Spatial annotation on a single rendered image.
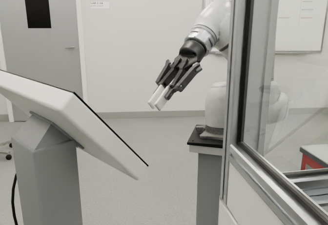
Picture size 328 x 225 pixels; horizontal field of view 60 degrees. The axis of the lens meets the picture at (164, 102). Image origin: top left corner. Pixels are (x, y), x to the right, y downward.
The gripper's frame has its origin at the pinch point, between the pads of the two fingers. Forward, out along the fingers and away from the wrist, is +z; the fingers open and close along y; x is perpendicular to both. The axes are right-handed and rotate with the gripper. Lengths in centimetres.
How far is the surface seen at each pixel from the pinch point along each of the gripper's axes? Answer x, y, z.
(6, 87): -24.0, -25.1, 21.8
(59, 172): -2.1, -13.5, 31.4
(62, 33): 78, -316, -107
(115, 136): -8.4, 4.4, 18.0
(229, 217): 9.2, 29.4, 19.3
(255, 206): -1.4, 37.2, 17.5
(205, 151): 62, -19, -13
